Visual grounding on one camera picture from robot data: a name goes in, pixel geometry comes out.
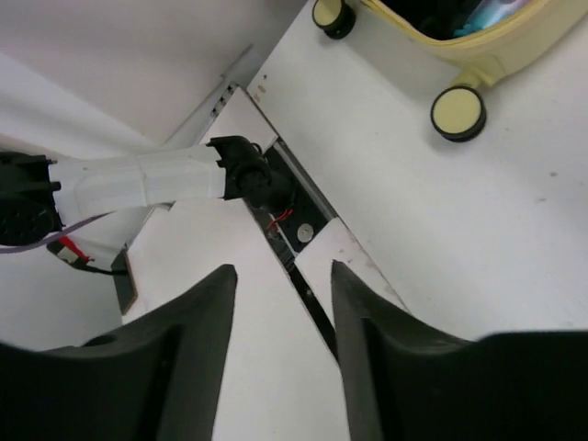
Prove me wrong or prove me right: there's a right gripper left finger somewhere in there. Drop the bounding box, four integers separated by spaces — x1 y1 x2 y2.
1 265 238 440

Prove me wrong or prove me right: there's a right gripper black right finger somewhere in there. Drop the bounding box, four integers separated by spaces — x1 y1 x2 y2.
331 261 587 440

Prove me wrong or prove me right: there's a lotion bottle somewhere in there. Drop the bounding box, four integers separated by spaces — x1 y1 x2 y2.
453 0 530 38

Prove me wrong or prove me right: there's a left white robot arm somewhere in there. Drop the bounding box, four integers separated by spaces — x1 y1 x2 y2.
1 136 295 254

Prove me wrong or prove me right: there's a yellow hard-shell suitcase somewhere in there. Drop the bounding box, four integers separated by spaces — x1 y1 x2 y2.
311 0 588 142

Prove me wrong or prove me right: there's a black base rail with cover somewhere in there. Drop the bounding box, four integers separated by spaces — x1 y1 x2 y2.
201 85 403 354

